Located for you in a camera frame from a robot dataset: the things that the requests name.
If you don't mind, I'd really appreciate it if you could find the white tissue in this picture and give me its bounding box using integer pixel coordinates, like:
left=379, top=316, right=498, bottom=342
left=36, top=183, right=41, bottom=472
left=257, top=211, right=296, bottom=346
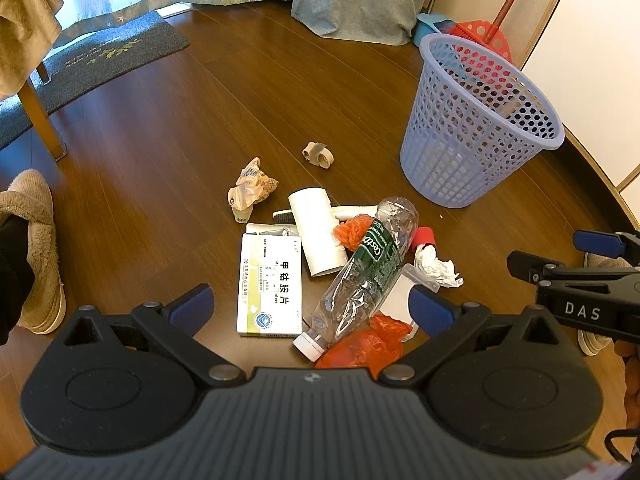
left=414, top=244, right=464, bottom=289

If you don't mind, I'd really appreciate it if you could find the lavender plastic basket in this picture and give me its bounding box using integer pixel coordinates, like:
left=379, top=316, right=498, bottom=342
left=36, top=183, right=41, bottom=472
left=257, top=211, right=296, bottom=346
left=399, top=34, right=566, bottom=209

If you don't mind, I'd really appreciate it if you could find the red broom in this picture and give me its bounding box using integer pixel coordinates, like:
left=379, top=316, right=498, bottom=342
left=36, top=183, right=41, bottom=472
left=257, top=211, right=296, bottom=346
left=435, top=0, right=535, bottom=121

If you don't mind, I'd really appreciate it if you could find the person's left leg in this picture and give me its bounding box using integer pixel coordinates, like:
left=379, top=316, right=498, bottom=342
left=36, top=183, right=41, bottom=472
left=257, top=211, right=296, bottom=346
left=0, top=214, right=37, bottom=347

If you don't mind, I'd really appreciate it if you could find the beige wrapper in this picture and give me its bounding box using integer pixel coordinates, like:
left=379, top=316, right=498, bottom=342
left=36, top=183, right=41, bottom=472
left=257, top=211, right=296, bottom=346
left=227, top=157, right=280, bottom=224

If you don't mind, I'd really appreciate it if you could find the clear plastic bottle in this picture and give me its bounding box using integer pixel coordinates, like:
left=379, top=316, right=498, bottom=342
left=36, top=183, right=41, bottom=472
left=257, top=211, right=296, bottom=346
left=292, top=196, right=420, bottom=362

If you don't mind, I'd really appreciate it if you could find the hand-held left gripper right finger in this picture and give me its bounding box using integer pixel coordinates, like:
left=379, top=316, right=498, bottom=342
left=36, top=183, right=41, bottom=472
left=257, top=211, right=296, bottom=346
left=377, top=286, right=573, bottom=387

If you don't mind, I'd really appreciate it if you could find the translucent white plastic pack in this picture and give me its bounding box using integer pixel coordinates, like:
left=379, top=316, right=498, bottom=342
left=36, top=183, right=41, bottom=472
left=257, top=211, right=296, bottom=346
left=378, top=262, right=441, bottom=342

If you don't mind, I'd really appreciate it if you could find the wooden chair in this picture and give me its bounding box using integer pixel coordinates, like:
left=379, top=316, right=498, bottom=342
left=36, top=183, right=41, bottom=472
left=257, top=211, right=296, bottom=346
left=16, top=57, right=68, bottom=163

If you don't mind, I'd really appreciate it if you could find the white paper roll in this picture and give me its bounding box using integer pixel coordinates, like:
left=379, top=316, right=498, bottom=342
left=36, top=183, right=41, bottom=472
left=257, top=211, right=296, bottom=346
left=289, top=186, right=349, bottom=277

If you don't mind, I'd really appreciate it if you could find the beige fuzzy slipper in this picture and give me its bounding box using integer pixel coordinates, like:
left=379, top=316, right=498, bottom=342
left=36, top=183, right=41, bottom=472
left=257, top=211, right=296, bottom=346
left=576, top=254, right=618, bottom=357
left=0, top=169, right=67, bottom=336

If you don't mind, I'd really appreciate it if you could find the blue dustpan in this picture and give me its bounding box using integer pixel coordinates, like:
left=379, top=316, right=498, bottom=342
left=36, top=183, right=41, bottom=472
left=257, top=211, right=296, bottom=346
left=414, top=11, right=457, bottom=46

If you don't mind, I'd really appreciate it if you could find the beige cloth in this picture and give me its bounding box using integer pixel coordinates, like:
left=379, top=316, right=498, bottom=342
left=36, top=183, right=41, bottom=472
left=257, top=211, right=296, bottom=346
left=0, top=0, right=64, bottom=95

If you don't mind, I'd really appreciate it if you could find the dark grey door mat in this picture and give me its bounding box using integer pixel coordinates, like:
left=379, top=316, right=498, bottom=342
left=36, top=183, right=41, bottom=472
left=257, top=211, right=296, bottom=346
left=0, top=10, right=192, bottom=150

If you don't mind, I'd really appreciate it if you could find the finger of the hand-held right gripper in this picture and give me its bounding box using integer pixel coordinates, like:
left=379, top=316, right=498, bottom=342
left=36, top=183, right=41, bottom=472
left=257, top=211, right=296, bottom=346
left=573, top=230, right=640, bottom=262
left=506, top=249, right=640, bottom=287

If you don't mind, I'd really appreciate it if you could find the white medicine box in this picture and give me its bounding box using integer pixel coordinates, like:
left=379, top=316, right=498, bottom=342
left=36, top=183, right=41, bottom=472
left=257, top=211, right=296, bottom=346
left=236, top=232, right=304, bottom=337

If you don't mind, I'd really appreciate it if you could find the red-orange plastic bag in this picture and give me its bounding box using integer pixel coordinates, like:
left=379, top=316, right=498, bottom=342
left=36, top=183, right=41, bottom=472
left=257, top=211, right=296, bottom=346
left=314, top=311, right=415, bottom=377

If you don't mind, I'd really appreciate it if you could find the silver blister pack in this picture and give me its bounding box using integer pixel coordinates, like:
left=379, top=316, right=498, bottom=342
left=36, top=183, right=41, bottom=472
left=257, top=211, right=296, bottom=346
left=245, top=221, right=302, bottom=237

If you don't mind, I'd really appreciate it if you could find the red bottle cap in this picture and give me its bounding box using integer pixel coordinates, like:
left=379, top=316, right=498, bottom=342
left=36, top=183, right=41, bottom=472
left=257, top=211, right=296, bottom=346
left=412, top=226, right=439, bottom=251

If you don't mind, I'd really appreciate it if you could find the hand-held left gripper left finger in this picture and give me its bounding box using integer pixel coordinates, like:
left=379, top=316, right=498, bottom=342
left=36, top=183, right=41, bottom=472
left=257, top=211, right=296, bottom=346
left=52, top=282, right=248, bottom=387

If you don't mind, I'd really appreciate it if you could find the orange mesh bag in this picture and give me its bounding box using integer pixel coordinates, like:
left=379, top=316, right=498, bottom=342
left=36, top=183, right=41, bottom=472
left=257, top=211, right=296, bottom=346
left=332, top=215, right=377, bottom=252

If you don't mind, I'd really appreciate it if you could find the white sliding door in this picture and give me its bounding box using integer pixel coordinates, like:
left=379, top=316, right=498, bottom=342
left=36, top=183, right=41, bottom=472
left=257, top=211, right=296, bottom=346
left=520, top=0, right=640, bottom=196

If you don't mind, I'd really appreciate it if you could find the person's right hand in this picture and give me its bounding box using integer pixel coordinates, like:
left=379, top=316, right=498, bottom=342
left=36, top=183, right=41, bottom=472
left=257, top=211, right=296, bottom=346
left=621, top=341, right=640, bottom=431

